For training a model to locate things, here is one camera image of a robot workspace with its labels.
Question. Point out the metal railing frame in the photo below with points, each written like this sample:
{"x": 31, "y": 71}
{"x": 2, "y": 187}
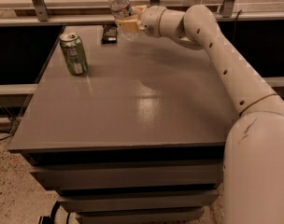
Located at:
{"x": 60, "y": 12}

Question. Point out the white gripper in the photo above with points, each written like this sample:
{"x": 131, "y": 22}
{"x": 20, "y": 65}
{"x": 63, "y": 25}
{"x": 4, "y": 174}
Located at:
{"x": 151, "y": 20}

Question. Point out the clear plastic water bottle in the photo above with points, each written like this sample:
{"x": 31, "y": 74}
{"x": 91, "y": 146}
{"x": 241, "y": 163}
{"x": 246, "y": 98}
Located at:
{"x": 121, "y": 10}

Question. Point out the dark rxbar chocolate wrapper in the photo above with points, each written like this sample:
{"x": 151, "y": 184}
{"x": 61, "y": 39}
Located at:
{"x": 109, "y": 35}

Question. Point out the grey drawer cabinet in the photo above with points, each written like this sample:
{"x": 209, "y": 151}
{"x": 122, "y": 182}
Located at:
{"x": 140, "y": 138}

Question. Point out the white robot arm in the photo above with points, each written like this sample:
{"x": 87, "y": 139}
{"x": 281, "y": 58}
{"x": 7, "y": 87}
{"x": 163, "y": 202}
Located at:
{"x": 253, "y": 164}

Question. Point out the green soda can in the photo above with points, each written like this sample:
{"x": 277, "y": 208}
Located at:
{"x": 74, "y": 53}

